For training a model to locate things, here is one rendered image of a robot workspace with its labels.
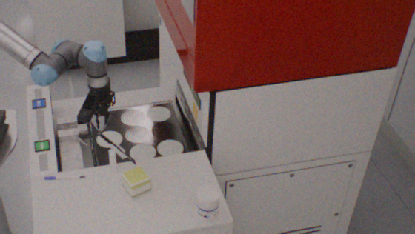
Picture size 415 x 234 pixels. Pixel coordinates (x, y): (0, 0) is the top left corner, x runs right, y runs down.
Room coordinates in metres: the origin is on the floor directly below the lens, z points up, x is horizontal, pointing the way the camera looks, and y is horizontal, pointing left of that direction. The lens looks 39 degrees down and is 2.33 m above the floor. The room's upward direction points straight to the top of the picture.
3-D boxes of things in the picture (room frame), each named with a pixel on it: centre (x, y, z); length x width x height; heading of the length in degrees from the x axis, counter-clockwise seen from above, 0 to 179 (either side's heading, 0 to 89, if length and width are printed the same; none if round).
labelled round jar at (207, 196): (1.19, -0.12, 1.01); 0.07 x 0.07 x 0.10
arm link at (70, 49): (1.61, 0.35, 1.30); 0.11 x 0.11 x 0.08; 65
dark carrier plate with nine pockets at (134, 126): (1.66, 0.13, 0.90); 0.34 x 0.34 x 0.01; 13
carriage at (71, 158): (1.58, 0.38, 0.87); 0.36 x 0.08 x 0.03; 13
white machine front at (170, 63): (1.89, -0.05, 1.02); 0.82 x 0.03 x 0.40; 13
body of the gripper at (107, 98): (1.59, 0.25, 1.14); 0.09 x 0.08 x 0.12; 155
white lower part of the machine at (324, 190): (1.97, -0.38, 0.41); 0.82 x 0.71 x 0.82; 13
